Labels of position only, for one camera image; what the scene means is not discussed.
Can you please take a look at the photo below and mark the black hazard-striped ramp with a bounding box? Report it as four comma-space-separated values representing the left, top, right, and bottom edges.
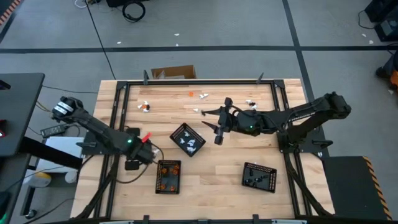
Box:
0, 0, 24, 26
322, 155, 393, 222

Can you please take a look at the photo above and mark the white round object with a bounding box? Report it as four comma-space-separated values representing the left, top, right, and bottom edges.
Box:
64, 170, 78, 184

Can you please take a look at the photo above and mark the brown cardboard box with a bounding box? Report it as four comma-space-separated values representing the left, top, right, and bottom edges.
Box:
150, 64, 197, 80

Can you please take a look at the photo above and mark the person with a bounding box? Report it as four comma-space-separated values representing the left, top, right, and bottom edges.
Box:
375, 57, 398, 90

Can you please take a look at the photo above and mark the white storage box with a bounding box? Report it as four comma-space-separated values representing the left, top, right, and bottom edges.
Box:
37, 136, 85, 175

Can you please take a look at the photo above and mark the coiled black cable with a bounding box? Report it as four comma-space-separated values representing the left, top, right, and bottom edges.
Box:
121, 1, 146, 23

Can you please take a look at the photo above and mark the black aluminium table frame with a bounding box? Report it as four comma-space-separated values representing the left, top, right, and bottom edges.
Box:
73, 70, 335, 224

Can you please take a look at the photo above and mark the black equipment case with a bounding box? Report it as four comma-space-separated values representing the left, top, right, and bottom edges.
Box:
364, 0, 398, 43

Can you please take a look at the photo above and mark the pale yellow round object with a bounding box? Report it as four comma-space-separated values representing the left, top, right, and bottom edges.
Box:
23, 171, 52, 188

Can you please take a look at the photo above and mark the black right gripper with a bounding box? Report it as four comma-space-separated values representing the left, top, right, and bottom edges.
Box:
201, 97, 246, 146

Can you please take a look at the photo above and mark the black slotted plastic basket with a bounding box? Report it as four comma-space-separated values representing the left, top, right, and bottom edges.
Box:
241, 161, 278, 194
154, 159, 182, 195
169, 122, 206, 158

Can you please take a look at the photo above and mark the black desk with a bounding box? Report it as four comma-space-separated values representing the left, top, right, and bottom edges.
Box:
0, 72, 46, 157

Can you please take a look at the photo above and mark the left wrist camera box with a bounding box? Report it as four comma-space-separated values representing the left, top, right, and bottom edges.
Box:
124, 159, 140, 171

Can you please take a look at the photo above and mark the black power adapter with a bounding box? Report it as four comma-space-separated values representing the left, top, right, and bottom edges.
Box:
40, 123, 71, 139

